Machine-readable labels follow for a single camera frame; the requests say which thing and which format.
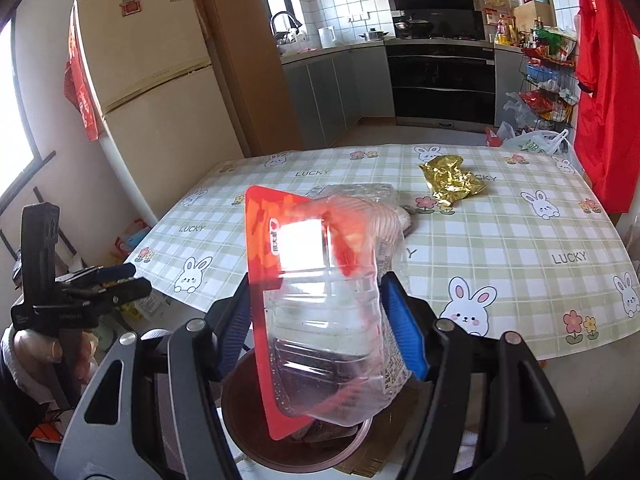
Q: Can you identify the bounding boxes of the grey kitchen cabinets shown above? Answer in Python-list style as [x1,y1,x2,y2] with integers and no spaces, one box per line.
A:
[280,47,391,148]

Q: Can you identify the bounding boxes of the steel kitchen faucet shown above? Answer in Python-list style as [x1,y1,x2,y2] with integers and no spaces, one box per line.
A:
[270,11,303,37]

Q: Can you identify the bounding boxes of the red apron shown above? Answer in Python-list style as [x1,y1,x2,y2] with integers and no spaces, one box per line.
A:
[570,0,640,215]

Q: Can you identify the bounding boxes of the gold foil wrapper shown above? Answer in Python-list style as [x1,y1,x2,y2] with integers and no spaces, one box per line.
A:
[419,155,488,210]

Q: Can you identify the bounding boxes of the pile of food packets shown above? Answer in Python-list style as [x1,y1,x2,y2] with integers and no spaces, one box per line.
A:
[480,0,518,46]

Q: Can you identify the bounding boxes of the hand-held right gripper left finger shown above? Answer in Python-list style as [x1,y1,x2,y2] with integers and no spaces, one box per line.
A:
[55,272,266,480]

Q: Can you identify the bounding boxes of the wire rack with snacks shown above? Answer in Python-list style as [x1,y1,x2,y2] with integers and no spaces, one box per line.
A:
[517,27,578,133]

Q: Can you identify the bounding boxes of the checked bunny print tablecloth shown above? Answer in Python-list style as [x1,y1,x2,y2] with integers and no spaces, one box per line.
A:
[122,142,640,361]

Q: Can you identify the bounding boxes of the clear blister pack red card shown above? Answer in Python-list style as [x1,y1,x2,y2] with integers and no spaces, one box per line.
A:
[243,184,416,442]

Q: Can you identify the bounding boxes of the white plastic shopping bag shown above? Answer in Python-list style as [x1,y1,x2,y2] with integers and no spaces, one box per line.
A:
[500,129,571,156]

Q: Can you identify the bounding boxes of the red hanging cloth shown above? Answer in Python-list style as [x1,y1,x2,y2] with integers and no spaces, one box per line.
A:
[64,25,100,142]

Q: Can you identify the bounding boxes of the person's left hand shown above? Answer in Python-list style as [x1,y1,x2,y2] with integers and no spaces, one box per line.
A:
[12,330,100,386]

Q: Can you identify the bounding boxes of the person's left forearm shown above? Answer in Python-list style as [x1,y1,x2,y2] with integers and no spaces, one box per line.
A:
[0,330,66,411]

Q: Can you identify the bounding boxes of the brown plastic trash bin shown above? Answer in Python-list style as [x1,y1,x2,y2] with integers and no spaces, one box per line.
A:
[221,347,373,468]

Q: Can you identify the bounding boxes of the black range hood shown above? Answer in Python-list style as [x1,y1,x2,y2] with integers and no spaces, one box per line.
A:
[384,0,485,41]

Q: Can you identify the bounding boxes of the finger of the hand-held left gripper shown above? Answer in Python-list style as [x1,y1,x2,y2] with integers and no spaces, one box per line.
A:
[55,262,137,287]
[64,278,153,311]

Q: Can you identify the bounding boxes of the black oven stove unit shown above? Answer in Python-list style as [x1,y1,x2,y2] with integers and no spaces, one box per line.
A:
[385,40,497,127]

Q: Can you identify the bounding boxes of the beige refrigerator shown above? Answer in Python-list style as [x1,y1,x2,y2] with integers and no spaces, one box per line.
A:
[72,0,246,226]

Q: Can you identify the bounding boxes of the cardboard box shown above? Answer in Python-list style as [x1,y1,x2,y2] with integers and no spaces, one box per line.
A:
[514,0,551,31]

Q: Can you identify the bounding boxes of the clear plastic bags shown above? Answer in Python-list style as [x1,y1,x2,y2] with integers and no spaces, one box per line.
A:
[502,90,538,131]

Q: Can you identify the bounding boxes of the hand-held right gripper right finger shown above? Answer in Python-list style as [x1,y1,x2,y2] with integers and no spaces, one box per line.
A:
[380,271,586,480]

